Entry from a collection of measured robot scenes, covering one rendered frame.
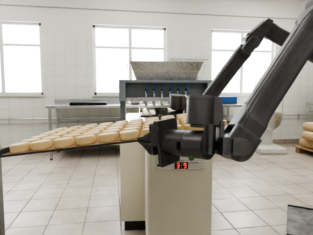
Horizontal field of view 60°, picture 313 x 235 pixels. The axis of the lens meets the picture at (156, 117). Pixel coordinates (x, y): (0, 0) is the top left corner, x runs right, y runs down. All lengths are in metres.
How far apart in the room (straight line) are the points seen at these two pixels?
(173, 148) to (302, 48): 0.34
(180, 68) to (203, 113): 1.60
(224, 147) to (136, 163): 1.62
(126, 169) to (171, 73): 0.82
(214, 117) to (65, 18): 5.05
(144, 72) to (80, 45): 3.35
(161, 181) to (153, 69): 0.97
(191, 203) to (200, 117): 1.00
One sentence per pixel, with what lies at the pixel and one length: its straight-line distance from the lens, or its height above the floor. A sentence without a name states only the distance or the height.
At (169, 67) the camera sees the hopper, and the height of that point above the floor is 1.28.
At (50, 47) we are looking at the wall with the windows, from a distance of 5.43.
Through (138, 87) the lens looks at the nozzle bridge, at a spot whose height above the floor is 1.13.
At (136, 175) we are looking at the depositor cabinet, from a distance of 2.14.
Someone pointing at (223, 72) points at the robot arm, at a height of 1.16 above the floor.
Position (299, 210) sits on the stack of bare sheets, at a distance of 2.91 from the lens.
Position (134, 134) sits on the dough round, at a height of 0.98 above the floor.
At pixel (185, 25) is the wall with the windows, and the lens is 5.60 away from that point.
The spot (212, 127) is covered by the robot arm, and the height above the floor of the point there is 1.01.
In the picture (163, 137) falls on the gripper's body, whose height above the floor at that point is 0.99.
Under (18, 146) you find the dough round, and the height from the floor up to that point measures 0.95.
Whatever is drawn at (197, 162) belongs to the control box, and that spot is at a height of 0.74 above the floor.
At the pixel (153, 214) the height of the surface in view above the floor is 0.45.
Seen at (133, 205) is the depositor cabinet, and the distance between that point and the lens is 2.22.
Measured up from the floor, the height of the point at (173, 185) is 0.61.
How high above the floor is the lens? 1.08
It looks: 5 degrees down
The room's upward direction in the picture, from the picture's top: straight up
